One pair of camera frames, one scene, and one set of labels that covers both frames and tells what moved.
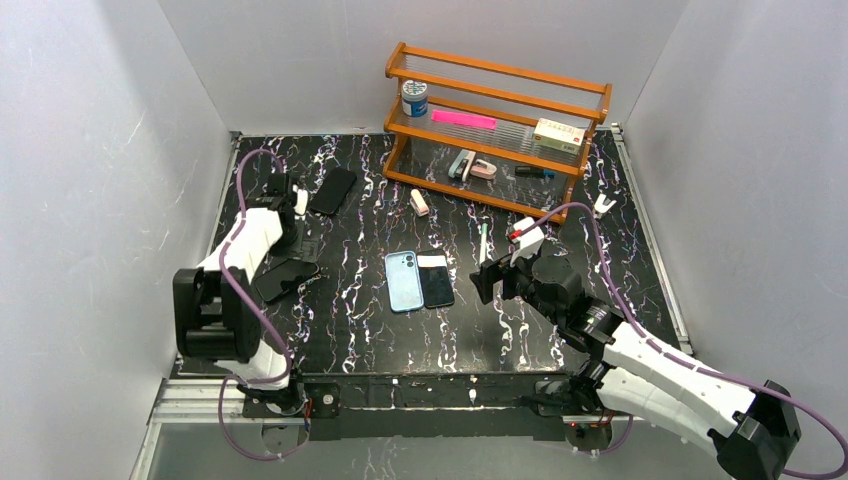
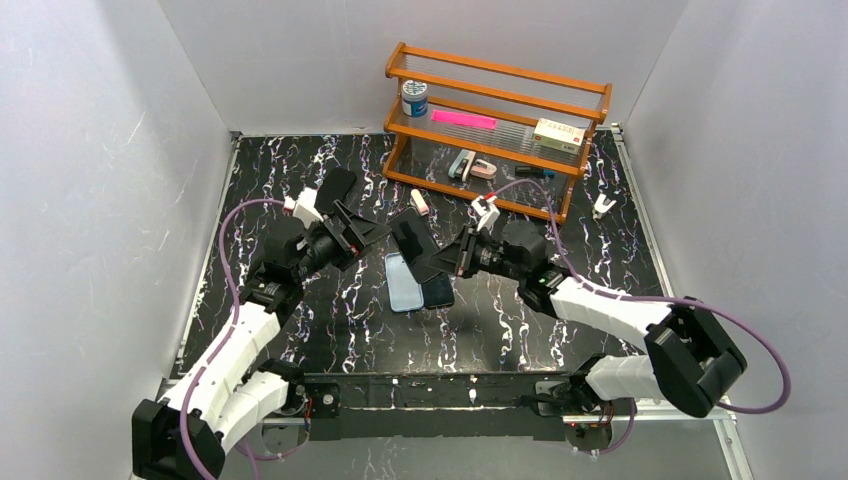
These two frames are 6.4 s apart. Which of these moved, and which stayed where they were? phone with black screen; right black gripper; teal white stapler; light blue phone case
Moved: right black gripper
Stayed: phone with black screen; teal white stapler; light blue phone case
